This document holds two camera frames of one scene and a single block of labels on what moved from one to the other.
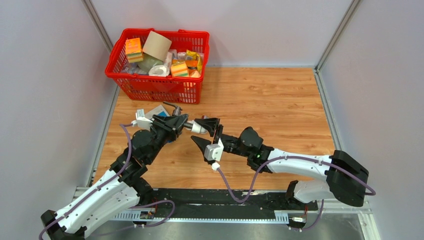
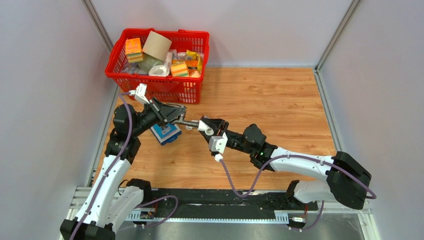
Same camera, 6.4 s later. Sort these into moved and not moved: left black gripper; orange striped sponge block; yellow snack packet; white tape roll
Moved: left black gripper
Not moved: white tape roll; yellow snack packet; orange striped sponge block
